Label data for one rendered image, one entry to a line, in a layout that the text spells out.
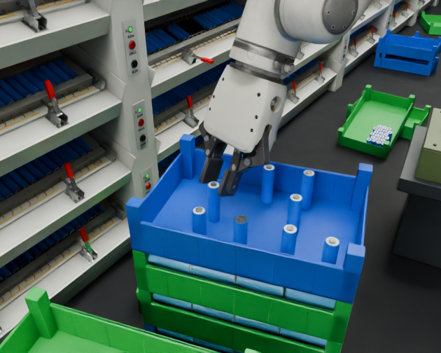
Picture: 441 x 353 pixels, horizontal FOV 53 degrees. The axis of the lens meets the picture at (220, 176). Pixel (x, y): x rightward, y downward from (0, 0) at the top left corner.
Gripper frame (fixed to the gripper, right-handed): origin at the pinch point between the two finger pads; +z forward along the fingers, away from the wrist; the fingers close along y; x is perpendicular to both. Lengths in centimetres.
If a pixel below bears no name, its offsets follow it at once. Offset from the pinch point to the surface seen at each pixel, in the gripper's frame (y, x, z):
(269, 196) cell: -2.9, -9.2, 2.0
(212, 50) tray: 57, -46, -14
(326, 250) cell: -18.3, -1.5, 1.3
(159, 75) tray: 51, -25, -4
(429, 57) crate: 59, -202, -44
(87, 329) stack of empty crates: -0.7, 16.0, 21.6
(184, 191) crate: 8.4, -2.6, 6.6
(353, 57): 86, -173, -31
